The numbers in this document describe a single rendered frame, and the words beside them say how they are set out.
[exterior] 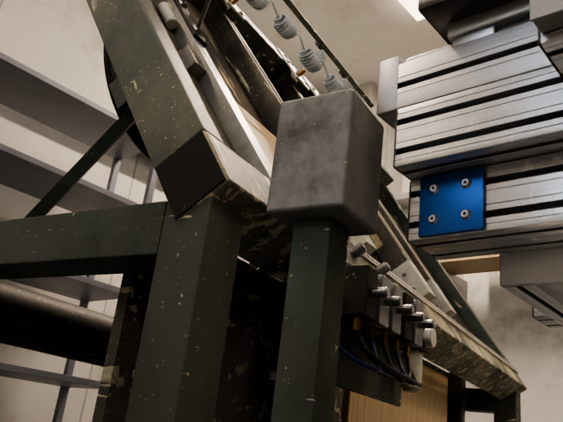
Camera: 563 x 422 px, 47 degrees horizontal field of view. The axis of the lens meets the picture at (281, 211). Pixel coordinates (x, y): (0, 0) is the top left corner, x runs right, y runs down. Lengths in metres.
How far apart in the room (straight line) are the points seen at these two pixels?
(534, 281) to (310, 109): 0.38
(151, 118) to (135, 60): 0.15
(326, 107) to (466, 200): 0.24
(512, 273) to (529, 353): 4.59
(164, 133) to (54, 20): 3.65
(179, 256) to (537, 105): 0.53
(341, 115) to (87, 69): 3.89
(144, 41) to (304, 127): 0.44
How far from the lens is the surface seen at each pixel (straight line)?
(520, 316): 5.55
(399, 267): 1.97
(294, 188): 0.88
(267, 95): 1.87
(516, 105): 0.83
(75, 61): 4.68
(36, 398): 4.22
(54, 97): 3.75
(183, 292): 0.94
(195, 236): 0.96
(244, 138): 1.33
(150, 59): 1.21
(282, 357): 0.85
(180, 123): 1.08
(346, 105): 0.91
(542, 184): 0.82
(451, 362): 2.14
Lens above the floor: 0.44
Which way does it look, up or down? 21 degrees up
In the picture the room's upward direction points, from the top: 7 degrees clockwise
